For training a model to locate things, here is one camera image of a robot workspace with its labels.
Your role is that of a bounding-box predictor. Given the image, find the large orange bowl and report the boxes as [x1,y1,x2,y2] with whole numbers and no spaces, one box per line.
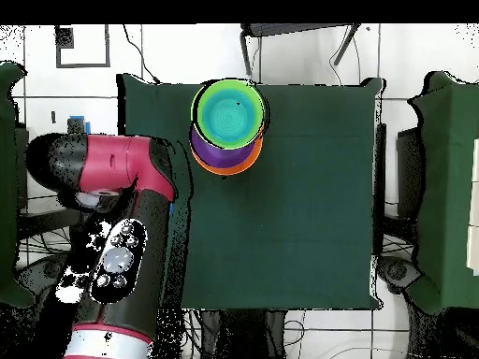
[188,128,265,177]

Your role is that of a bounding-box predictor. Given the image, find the purple bowl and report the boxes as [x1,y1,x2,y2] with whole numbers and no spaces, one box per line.
[188,122,262,169]

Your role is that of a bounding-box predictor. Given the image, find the light blue bowl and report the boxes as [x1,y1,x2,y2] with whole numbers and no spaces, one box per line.
[201,89,259,142]

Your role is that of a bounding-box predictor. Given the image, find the light green bowl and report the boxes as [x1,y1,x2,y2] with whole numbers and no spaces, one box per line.
[189,78,269,151]

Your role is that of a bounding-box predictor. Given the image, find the dark green tablecloth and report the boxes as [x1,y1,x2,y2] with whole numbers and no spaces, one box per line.
[117,72,385,311]

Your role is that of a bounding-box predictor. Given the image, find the green cloth side table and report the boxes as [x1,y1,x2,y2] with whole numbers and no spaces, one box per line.
[405,70,479,315]
[0,61,36,309]

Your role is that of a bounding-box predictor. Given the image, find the white boxes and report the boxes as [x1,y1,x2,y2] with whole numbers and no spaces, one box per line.
[466,137,479,271]

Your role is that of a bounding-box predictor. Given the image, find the black camera tripod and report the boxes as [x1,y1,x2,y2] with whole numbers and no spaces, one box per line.
[239,23,362,78]

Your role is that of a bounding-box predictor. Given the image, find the thin black floor cable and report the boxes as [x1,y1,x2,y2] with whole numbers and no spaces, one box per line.
[122,23,162,85]

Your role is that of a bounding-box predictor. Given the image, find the tangle of cables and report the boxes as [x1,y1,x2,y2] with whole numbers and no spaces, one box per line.
[16,220,74,259]

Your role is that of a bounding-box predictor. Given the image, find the black square frame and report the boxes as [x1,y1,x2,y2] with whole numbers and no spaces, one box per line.
[54,23,112,69]

